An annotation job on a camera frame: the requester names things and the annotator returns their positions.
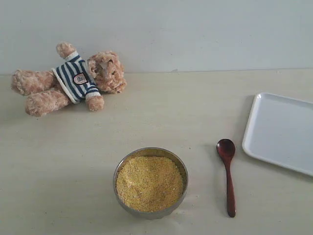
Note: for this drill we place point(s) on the steel bowl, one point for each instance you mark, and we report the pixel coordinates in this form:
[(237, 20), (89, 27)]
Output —
[(149, 152)]

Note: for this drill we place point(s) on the white plastic tray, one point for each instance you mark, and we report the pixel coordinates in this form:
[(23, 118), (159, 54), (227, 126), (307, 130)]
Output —
[(279, 131)]

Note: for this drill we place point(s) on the dark red wooden spoon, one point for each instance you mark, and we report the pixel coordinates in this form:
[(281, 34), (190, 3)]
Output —
[(226, 150)]

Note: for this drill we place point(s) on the yellow millet grains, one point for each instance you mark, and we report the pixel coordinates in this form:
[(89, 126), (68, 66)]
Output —
[(149, 184)]

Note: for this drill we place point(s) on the tan teddy bear striped sweater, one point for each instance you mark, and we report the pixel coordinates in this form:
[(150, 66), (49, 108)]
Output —
[(72, 82)]

